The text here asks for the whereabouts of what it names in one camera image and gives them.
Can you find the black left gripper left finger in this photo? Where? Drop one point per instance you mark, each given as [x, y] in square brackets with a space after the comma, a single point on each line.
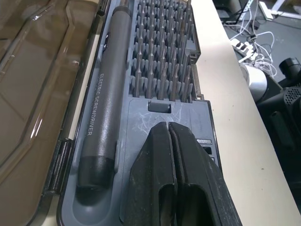
[150, 169]

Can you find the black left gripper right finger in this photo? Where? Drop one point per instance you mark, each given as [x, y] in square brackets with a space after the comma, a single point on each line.
[200, 169]

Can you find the grey screwdriver bit case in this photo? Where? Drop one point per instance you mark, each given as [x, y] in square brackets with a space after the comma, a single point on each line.
[138, 117]

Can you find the grey electric screwdriver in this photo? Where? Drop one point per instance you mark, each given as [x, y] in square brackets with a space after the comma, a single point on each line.
[103, 117]

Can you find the grey steel screwdriver bit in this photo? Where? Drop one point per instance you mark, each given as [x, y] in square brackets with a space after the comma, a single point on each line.
[175, 90]
[149, 89]
[162, 89]
[187, 90]
[137, 89]

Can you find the smoky transparent case lid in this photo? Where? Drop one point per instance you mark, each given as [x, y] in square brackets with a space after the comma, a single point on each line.
[35, 94]

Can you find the white round cylinder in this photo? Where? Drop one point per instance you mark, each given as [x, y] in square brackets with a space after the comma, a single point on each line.
[255, 78]

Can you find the black vented device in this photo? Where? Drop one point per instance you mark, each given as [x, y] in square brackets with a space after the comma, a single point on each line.
[292, 97]

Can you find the black round cylinder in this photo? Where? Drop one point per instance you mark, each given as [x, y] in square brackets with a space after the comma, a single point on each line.
[290, 67]

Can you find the long white power strip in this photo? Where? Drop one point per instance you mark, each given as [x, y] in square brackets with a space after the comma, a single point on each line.
[246, 9]

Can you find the white desk frame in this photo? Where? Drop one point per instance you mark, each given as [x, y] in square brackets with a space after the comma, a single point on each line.
[270, 9]

